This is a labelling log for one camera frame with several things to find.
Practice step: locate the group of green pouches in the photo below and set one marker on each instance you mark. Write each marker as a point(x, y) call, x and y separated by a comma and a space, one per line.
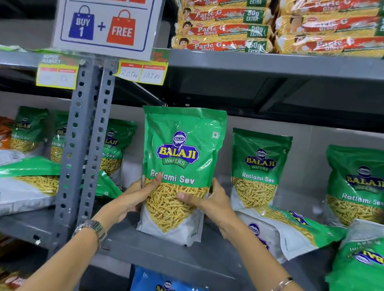
point(259, 156)

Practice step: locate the stack of yellow biscuit packets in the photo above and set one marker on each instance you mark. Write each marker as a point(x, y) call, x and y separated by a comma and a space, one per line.
point(323, 28)

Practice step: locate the person's left forearm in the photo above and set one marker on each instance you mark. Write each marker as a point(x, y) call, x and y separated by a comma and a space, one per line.
point(67, 263)

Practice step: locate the white promotional offer sign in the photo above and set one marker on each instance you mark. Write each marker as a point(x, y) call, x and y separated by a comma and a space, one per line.
point(109, 16)

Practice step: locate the yellow price tag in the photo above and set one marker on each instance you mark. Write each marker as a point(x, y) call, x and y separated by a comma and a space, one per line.
point(141, 72)
point(57, 76)

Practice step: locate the person's left hand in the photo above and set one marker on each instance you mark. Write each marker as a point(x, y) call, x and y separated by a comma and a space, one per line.
point(125, 200)

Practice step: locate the person's right forearm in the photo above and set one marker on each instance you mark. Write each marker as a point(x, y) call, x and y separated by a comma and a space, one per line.
point(268, 274)

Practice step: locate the blue snack pouch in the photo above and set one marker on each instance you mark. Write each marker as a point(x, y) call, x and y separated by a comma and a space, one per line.
point(166, 290)

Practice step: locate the green noodle snack pouch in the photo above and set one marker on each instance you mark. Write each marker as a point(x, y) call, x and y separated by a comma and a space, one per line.
point(182, 139)

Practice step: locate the person's right thumb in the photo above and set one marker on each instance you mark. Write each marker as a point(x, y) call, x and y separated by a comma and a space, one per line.
point(190, 199)

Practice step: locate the silver metal wristwatch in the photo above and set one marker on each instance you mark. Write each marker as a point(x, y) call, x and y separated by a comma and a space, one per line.
point(92, 227)

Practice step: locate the person's left thumb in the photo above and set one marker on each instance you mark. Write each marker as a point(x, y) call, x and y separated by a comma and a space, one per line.
point(150, 185)

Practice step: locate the person's right hand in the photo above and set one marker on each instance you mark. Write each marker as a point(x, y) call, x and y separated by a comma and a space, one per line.
point(218, 209)

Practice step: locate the grey perforated shelf upright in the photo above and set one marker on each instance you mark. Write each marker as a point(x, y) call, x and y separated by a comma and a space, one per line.
point(73, 140)
point(98, 135)

